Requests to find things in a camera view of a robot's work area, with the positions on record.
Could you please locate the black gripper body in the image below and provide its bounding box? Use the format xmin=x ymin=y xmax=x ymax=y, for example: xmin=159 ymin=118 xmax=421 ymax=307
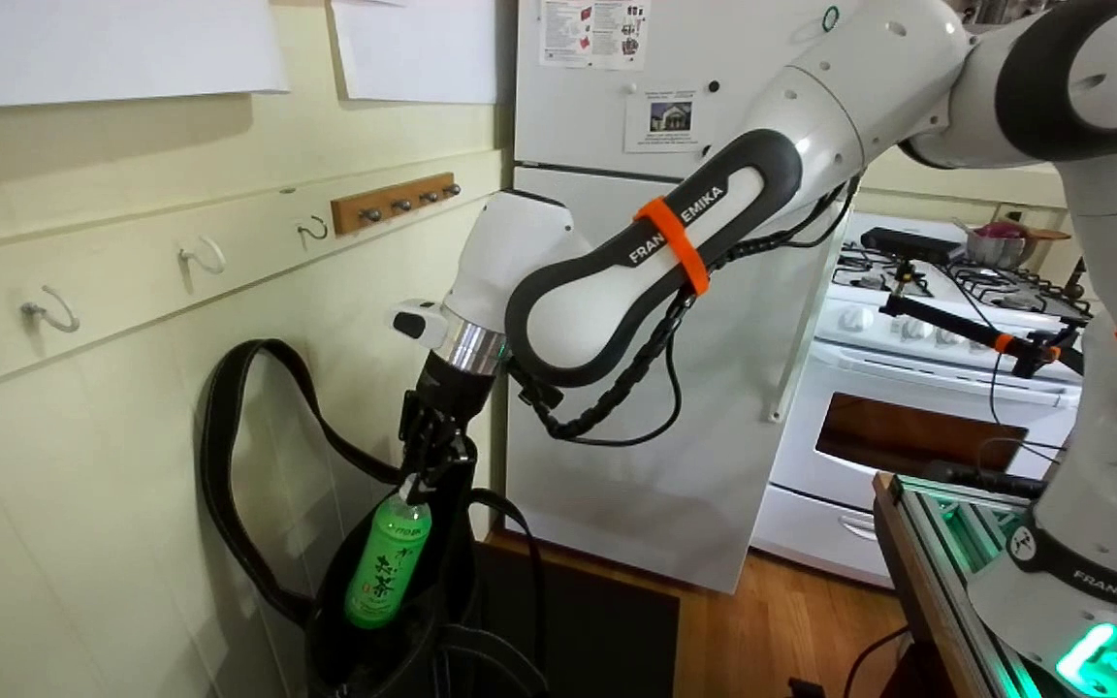
xmin=398 ymin=361 xmax=491 ymax=460

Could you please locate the green plastic bottle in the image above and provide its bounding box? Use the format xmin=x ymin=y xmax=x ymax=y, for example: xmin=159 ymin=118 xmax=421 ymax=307
xmin=341 ymin=494 xmax=439 ymax=635

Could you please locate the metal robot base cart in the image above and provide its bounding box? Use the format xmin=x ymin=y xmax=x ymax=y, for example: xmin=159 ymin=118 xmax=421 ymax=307
xmin=870 ymin=468 xmax=1117 ymax=698

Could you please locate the black tote bag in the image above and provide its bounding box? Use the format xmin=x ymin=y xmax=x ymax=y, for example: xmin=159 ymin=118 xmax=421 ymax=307
xmin=196 ymin=339 xmax=549 ymax=698

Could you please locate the wooden peg rack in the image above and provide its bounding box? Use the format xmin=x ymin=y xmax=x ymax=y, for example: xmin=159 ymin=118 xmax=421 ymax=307
xmin=328 ymin=172 xmax=465 ymax=239

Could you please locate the white refrigerator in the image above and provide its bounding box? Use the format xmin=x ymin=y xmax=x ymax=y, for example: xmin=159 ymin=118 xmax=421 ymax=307
xmin=491 ymin=0 xmax=924 ymax=600

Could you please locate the black side table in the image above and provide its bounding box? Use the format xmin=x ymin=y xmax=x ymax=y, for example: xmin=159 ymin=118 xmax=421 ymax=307
xmin=473 ymin=529 xmax=686 ymax=698

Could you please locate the fridge photo magnet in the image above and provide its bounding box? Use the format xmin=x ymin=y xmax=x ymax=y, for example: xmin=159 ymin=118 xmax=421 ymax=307
xmin=642 ymin=89 xmax=698 ymax=141

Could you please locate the printed fridge paper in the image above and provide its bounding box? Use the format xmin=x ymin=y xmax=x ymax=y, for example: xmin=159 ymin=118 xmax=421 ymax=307
xmin=535 ymin=0 xmax=657 ymax=71

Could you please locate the white oven stove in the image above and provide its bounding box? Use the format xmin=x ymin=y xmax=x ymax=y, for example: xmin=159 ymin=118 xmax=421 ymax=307
xmin=750 ymin=210 xmax=1094 ymax=594

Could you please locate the black boom pole orange tape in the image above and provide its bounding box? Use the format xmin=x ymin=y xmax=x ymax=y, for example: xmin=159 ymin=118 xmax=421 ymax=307
xmin=878 ymin=286 xmax=1085 ymax=379

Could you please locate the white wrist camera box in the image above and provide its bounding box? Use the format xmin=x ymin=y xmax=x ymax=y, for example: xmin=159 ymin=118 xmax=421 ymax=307
xmin=389 ymin=303 xmax=451 ymax=347

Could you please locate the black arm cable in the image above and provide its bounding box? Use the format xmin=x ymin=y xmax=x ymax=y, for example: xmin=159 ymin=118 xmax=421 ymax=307
xmin=513 ymin=175 xmax=870 ymax=451

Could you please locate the white metal wall hook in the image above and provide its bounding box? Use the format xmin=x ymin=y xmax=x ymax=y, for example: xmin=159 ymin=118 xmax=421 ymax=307
xmin=174 ymin=234 xmax=230 ymax=281
xmin=15 ymin=283 xmax=86 ymax=339
xmin=296 ymin=210 xmax=332 ymax=251

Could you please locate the small white wall paper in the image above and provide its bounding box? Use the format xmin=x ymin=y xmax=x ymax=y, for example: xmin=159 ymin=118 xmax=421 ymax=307
xmin=327 ymin=0 xmax=499 ymax=110

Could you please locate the large white wall paper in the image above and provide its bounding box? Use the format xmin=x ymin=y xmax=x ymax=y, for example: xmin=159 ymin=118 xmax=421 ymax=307
xmin=0 ymin=0 xmax=292 ymax=118

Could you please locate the black stereo camera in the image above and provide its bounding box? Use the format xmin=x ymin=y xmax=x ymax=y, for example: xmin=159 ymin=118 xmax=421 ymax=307
xmin=857 ymin=225 xmax=971 ymax=265

